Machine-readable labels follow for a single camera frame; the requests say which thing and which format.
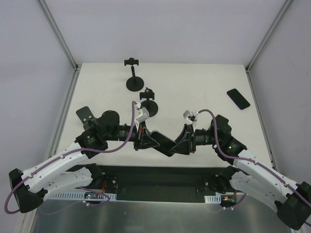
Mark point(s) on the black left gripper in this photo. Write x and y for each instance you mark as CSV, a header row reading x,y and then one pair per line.
x,y
139,138

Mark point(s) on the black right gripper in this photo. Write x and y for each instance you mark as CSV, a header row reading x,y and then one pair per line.
x,y
191,139

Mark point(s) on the black round-base phone stand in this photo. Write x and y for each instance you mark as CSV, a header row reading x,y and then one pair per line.
x,y
149,101

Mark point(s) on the black phone silver edge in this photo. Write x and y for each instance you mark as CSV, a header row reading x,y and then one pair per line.
x,y
164,141

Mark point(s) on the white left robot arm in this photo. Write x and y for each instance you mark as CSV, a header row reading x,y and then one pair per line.
x,y
33,186

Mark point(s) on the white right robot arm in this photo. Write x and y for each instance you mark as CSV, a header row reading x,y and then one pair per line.
x,y
290,200

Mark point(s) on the black far phone stand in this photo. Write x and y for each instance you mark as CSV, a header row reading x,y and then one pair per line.
x,y
134,83

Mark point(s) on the black plate wooden-base stand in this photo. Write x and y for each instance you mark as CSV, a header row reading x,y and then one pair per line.
x,y
86,117

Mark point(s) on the black phone far right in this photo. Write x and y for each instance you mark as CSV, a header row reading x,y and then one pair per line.
x,y
240,101

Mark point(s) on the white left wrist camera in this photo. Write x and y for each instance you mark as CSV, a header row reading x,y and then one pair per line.
x,y
141,113

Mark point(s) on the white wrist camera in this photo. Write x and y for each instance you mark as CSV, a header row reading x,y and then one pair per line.
x,y
141,113
191,117

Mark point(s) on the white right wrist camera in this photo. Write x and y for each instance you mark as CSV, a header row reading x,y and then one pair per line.
x,y
191,117

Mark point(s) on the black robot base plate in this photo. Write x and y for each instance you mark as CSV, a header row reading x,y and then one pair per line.
x,y
163,184

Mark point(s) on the white slotted cable duct right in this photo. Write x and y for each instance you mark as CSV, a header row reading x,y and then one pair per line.
x,y
215,199

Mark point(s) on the white slotted cable duct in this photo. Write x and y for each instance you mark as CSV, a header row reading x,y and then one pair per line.
x,y
215,199
82,195

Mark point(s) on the white slotted cable duct left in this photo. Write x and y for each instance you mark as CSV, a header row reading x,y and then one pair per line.
x,y
82,195

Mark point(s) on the aluminium frame post left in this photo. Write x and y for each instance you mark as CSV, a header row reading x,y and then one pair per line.
x,y
57,33

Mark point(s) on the aluminium frame post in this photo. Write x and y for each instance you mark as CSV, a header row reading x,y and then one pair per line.
x,y
57,33
269,33

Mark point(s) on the aluminium frame post right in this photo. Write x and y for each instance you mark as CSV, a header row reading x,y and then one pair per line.
x,y
269,33

